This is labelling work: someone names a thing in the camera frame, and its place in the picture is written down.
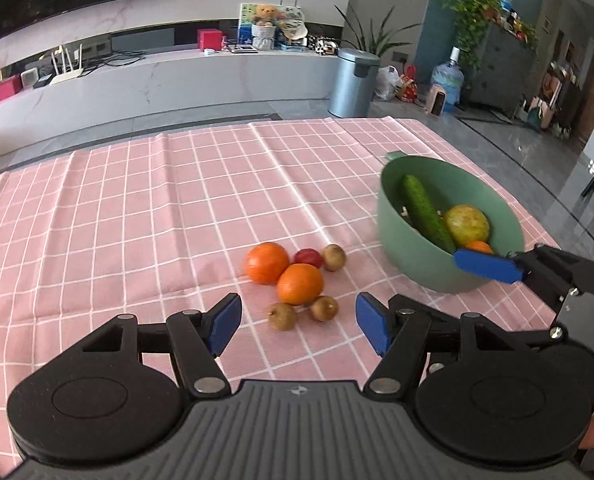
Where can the white wifi router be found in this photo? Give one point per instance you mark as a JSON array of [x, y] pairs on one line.
[[67, 63]]

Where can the green cucumber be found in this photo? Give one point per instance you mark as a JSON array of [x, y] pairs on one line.
[[423, 214]]

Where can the large yellow-green pomelo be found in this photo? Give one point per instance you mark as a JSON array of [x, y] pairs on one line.
[[467, 224]]

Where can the blue-grey trash bin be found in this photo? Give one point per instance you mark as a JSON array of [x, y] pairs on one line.
[[354, 83]]

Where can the brown kiwi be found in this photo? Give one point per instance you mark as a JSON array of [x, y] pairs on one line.
[[282, 317], [324, 309], [334, 257]]

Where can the white tv console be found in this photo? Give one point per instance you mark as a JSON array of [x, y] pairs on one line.
[[160, 83]]

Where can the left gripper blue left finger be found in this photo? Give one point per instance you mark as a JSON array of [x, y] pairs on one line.
[[196, 340]]

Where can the teddy bear bouquet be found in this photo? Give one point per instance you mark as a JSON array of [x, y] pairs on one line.
[[263, 27]]

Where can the tall leaf potted plant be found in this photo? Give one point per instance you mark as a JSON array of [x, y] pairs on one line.
[[377, 39]]

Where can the red box on console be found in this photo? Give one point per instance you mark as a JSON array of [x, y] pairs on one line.
[[209, 39]]

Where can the blue water jug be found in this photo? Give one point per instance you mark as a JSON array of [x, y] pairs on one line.
[[450, 78]]

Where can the small pink heater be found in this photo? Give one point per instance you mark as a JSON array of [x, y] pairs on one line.
[[435, 100]]

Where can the dark grey cabinet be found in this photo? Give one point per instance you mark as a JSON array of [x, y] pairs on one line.
[[500, 80]]

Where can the green colander bowl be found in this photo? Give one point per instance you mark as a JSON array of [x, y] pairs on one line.
[[446, 186]]

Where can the brown kiwi back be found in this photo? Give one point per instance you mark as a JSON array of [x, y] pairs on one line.
[[334, 257]]

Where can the pink checkered tablecloth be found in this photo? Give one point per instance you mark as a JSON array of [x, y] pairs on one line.
[[157, 225]]

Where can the hanging green pothos plant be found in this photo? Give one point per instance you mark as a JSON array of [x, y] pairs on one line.
[[472, 19]]

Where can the pink box on console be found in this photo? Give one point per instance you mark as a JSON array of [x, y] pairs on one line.
[[10, 87]]

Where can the red tomato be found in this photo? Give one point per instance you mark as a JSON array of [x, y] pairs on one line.
[[309, 256]]

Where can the white plastic bag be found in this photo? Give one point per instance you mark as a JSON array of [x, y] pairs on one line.
[[387, 83]]

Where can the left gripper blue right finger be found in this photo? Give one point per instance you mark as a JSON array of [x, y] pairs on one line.
[[403, 333]]

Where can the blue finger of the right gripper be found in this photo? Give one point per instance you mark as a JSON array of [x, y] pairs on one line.
[[491, 267]]

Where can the brown kiwi front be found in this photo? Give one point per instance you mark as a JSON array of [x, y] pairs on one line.
[[324, 309]]

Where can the orange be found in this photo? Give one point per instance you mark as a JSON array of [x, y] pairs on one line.
[[266, 262], [299, 284], [479, 246]]

